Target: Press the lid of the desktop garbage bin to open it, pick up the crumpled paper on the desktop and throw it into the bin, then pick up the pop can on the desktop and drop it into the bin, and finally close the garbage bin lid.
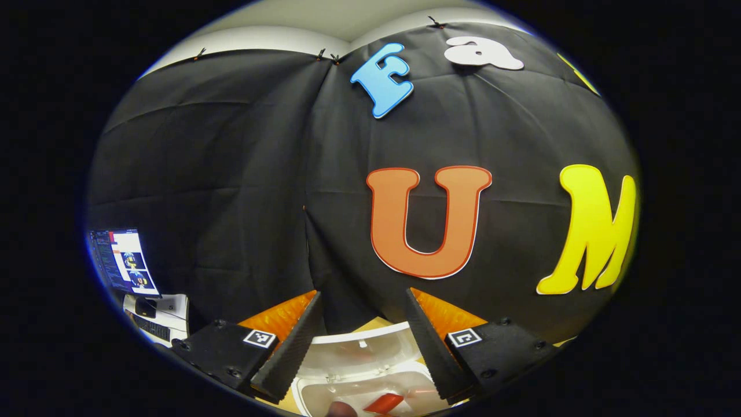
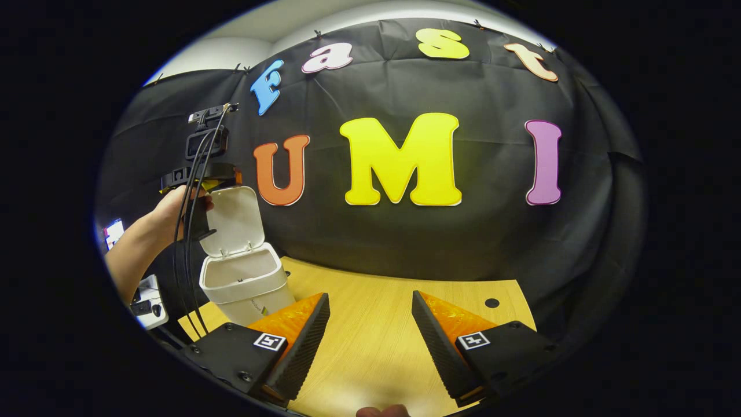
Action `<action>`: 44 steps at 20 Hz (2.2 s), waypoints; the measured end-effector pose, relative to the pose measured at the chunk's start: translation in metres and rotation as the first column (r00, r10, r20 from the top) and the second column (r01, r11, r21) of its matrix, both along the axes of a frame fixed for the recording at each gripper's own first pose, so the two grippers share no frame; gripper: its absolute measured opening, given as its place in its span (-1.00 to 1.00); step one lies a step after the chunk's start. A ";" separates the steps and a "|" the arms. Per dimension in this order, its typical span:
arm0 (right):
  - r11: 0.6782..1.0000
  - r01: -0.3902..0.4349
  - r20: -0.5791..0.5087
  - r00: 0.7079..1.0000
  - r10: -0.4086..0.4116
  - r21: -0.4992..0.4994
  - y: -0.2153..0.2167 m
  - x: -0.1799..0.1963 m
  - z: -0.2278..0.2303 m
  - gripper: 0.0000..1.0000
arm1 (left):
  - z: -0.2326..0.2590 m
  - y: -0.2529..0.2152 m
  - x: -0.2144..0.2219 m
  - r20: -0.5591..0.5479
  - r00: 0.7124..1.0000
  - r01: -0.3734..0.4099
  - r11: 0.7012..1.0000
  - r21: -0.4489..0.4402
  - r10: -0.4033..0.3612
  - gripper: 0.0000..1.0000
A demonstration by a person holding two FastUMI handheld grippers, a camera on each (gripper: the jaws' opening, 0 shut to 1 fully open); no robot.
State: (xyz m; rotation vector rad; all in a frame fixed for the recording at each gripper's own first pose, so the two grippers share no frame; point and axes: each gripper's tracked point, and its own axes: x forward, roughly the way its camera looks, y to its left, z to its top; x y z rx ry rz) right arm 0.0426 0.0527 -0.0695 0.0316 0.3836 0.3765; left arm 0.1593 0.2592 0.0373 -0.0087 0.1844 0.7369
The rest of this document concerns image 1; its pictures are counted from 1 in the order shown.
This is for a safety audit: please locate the black keyboard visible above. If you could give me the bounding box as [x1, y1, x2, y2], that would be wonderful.
[132, 313, 172, 342]

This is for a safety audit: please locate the black backdrop cloth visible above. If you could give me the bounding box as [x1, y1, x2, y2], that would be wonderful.
[87, 23, 640, 348]

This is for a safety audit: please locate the orange pop can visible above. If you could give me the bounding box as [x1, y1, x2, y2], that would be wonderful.
[363, 393, 406, 414]

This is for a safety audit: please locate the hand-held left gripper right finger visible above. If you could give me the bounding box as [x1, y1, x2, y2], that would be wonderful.
[403, 287, 561, 406]

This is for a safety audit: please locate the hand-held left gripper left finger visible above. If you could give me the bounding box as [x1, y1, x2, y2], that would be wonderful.
[171, 290, 324, 405]

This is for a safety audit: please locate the white desktop garbage bin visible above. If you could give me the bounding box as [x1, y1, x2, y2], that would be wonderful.
[289, 321, 458, 417]

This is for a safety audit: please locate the small white desk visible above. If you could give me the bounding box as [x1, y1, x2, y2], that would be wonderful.
[123, 292, 190, 348]

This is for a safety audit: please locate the computer monitor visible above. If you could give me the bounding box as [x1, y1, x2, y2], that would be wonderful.
[88, 229, 162, 318]

